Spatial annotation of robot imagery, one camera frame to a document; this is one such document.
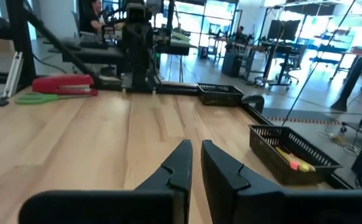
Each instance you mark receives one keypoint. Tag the mint green stapler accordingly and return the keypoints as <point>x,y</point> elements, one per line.
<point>180,37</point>

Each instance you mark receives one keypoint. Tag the black orange striped ramp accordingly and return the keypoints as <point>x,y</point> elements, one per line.
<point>302,120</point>

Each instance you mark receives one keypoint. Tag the black computer tower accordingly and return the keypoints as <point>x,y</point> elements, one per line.
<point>232,63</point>

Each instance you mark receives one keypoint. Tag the black side desk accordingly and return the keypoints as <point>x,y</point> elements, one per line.
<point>90,51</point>

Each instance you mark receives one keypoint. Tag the red stapler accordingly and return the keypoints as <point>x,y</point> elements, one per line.
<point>62,82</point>

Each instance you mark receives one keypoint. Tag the yellow pencil with orange end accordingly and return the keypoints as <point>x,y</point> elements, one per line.
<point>285,155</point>

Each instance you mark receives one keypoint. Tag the silver aluminium bar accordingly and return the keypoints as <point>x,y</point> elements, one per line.
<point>12,74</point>

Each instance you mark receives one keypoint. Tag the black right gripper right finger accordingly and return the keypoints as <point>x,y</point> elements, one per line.
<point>221,180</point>

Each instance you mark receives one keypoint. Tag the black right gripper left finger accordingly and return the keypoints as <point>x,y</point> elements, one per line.
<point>177,174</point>

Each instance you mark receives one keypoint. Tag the black monitor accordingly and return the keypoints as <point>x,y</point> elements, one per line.
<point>283,29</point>

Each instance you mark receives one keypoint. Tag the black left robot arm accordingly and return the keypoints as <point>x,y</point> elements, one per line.
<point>138,46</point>

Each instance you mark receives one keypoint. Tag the black standing desk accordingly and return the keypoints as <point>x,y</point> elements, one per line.
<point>271,49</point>

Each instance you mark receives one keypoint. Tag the black plastic mesh bin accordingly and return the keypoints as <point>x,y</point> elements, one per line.
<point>271,155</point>
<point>218,98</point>

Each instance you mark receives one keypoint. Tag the person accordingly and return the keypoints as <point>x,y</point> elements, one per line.
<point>90,18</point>
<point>240,32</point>

